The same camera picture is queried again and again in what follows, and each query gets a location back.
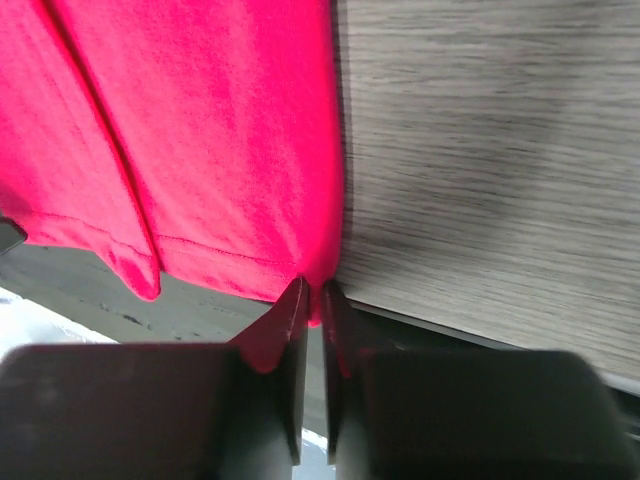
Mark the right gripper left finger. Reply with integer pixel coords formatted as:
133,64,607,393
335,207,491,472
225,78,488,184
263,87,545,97
1,278,309,479

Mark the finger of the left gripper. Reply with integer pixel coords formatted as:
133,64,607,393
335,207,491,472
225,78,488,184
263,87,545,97
0,216,26,255

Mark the magenta red t shirt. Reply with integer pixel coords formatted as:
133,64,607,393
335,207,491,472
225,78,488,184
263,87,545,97
1,1,344,302

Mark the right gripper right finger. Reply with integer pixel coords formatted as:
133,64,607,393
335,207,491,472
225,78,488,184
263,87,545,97
321,281,639,479

